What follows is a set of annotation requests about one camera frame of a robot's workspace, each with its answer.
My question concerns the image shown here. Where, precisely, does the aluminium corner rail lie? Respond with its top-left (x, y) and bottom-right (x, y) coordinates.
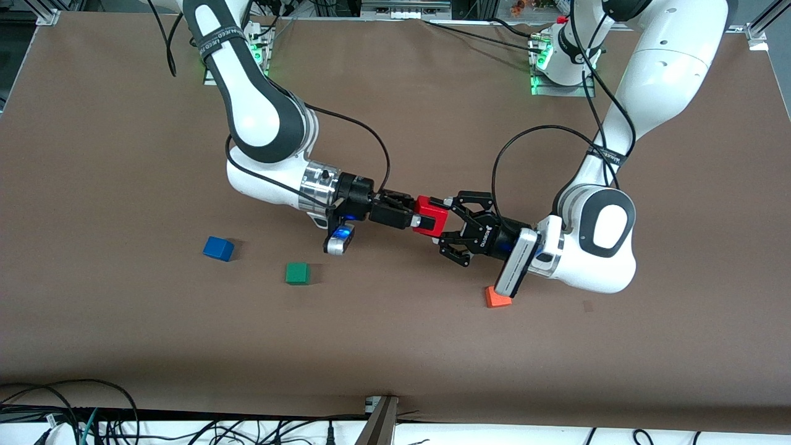
top-left (745, 0), bottom-right (791, 51)

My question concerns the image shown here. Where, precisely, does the short black base cable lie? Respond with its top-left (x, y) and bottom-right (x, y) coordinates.
top-left (488, 17), bottom-right (539, 39)

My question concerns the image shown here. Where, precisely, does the red cube block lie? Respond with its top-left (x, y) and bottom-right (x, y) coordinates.
top-left (412, 195), bottom-right (449, 238)

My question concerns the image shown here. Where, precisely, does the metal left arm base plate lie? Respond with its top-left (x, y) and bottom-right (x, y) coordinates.
top-left (530, 67), bottom-right (597, 98)

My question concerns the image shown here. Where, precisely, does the long black base cable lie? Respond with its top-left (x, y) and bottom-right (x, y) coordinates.
top-left (423, 20), bottom-right (537, 53)

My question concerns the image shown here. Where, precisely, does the brown table cover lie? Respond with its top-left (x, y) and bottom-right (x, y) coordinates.
top-left (0, 11), bottom-right (791, 433)

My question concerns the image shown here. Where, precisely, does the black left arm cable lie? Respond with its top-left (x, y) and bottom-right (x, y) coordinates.
top-left (492, 0), bottom-right (637, 220)

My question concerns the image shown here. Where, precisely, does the teal cable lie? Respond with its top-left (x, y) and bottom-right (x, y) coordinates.
top-left (79, 408), bottom-right (99, 445)

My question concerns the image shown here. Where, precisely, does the grey power strip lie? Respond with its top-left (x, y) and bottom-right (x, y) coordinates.
top-left (362, 0), bottom-right (452, 20)

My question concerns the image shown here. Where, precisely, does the grey metal post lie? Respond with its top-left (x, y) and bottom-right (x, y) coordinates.
top-left (355, 396), bottom-right (399, 445)

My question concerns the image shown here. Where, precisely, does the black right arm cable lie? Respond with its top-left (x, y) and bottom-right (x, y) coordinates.
top-left (145, 0), bottom-right (391, 208)

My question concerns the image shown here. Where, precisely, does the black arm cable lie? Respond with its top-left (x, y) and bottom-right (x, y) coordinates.
top-left (492, 0), bottom-right (637, 220)
top-left (145, 0), bottom-right (391, 208)

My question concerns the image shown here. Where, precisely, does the black looping cable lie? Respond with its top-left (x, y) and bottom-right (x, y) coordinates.
top-left (0, 378), bottom-right (140, 445)

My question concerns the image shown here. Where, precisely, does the blue cube block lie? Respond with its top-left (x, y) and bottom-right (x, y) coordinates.
top-left (203, 236), bottom-right (235, 263)

